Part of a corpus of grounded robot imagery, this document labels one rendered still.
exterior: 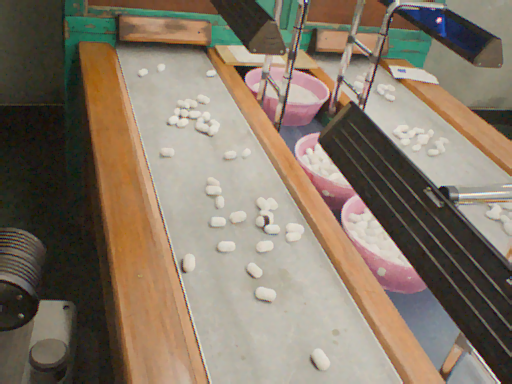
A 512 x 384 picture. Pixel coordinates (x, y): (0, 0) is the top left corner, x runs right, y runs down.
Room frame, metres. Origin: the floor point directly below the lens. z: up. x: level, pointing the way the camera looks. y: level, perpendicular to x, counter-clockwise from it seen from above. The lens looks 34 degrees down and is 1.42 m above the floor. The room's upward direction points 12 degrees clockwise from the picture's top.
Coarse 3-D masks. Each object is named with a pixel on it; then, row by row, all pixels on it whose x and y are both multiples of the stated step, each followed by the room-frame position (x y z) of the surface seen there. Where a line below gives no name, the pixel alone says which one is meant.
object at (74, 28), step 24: (72, 24) 1.66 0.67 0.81; (96, 24) 1.69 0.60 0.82; (72, 48) 1.66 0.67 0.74; (120, 48) 1.73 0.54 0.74; (144, 48) 1.77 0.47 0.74; (168, 48) 1.81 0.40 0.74; (192, 48) 1.86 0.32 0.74; (408, 48) 2.16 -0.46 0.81; (72, 72) 1.66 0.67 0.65; (240, 72) 1.89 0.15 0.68; (72, 96) 1.68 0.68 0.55; (72, 120) 1.68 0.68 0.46; (72, 144) 1.68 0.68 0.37; (72, 168) 1.68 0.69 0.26; (72, 192) 1.68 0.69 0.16; (72, 216) 1.68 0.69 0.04
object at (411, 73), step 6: (390, 66) 2.02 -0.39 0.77; (396, 66) 2.03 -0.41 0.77; (396, 72) 1.97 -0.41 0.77; (402, 72) 1.98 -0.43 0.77; (408, 72) 1.99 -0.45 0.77; (414, 72) 2.01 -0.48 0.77; (420, 72) 2.02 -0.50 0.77; (426, 72) 2.04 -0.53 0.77; (408, 78) 1.93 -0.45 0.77; (414, 78) 1.94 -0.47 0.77; (420, 78) 1.95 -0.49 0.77; (426, 78) 1.97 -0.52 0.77; (432, 78) 1.98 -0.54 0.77
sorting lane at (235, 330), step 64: (128, 64) 1.61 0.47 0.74; (192, 64) 1.71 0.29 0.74; (192, 128) 1.28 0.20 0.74; (192, 192) 0.99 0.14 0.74; (256, 192) 1.04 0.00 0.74; (256, 256) 0.82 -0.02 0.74; (320, 256) 0.86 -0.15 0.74; (192, 320) 0.63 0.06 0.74; (256, 320) 0.66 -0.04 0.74; (320, 320) 0.69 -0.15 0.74
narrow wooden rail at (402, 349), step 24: (216, 72) 1.68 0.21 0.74; (240, 96) 1.48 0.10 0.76; (264, 120) 1.36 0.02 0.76; (264, 144) 1.24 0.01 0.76; (288, 168) 1.13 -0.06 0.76; (312, 192) 1.05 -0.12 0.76; (312, 216) 0.96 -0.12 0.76; (336, 240) 0.89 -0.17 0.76; (336, 264) 0.83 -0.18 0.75; (360, 264) 0.83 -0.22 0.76; (360, 288) 0.76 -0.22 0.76; (384, 312) 0.71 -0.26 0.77; (384, 336) 0.66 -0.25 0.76; (408, 336) 0.67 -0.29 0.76; (408, 360) 0.62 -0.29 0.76
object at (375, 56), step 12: (360, 0) 1.58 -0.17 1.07; (396, 0) 1.46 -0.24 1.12; (408, 0) 1.47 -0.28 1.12; (360, 12) 1.58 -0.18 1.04; (384, 24) 1.45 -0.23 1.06; (348, 36) 1.59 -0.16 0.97; (384, 36) 1.45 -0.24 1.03; (348, 48) 1.58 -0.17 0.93; (360, 48) 1.52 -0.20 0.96; (348, 60) 1.59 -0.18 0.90; (372, 60) 1.45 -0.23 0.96; (372, 72) 1.45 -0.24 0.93; (336, 84) 1.59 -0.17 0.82; (348, 84) 1.54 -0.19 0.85; (372, 84) 1.45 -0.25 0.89; (336, 96) 1.58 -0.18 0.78; (360, 96) 1.45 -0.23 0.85; (336, 108) 1.59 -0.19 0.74; (324, 120) 1.60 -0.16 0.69
